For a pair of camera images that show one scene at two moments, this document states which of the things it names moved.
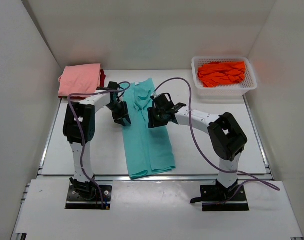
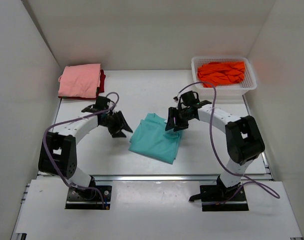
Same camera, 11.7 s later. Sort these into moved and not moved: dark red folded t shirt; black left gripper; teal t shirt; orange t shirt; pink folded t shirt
Moved: black left gripper; teal t shirt
Not moved: dark red folded t shirt; orange t shirt; pink folded t shirt
